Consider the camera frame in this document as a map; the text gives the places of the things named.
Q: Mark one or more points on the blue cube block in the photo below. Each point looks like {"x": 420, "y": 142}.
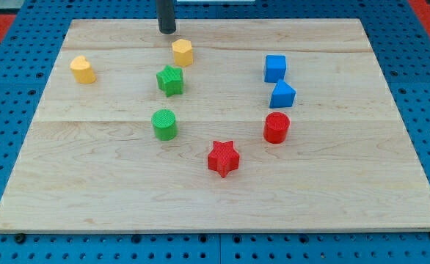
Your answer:
{"x": 274, "y": 68}

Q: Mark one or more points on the black cylindrical pointer stick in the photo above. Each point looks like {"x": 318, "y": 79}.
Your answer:
{"x": 165, "y": 11}

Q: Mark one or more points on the green cylinder block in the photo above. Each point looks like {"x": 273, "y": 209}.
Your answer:
{"x": 164, "y": 125}

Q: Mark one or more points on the green star block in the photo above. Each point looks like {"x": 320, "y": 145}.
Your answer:
{"x": 170, "y": 80}

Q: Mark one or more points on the yellow heart block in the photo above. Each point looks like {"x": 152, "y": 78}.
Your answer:
{"x": 82, "y": 70}

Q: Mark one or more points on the red cylinder block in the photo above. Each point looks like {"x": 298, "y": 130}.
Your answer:
{"x": 276, "y": 127}

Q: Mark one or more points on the yellow hexagon block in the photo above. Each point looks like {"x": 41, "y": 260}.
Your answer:
{"x": 182, "y": 52}

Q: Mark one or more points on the red star block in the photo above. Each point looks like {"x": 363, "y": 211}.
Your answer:
{"x": 223, "y": 158}

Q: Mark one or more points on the light wooden board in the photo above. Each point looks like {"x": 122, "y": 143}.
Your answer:
{"x": 91, "y": 164}

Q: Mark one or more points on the blue triangle block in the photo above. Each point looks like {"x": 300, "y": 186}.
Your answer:
{"x": 282, "y": 96}

